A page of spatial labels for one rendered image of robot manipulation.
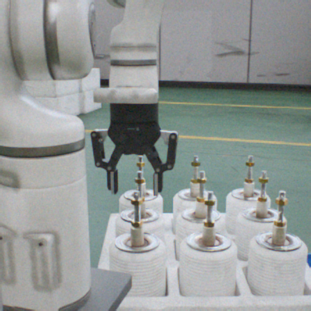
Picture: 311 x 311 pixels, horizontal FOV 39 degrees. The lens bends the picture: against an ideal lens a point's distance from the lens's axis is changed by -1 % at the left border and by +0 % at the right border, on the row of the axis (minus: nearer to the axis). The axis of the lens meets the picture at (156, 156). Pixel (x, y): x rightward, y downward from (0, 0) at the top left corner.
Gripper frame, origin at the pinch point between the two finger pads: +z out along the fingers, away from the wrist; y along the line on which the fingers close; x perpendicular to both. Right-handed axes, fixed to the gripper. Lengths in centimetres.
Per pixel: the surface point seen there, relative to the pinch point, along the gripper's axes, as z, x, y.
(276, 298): 17.2, 2.1, -23.1
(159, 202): 10.4, -21.8, -0.8
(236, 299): 17.2, 3.2, -16.7
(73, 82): 5, -280, 106
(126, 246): 9.7, 1.9, 1.2
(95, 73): 0, -319, 99
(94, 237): 34, -54, 24
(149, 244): 9.8, 0.4, -2.3
